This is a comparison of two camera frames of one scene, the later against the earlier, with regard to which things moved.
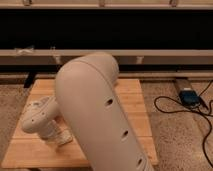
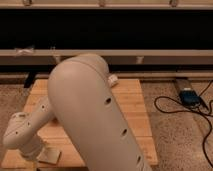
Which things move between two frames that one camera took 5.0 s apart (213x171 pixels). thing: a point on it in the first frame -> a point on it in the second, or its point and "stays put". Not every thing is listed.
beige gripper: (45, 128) -> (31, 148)
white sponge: (64, 137) -> (48, 155)
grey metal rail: (123, 56) stays put
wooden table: (31, 151) stays put
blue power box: (189, 98) stays put
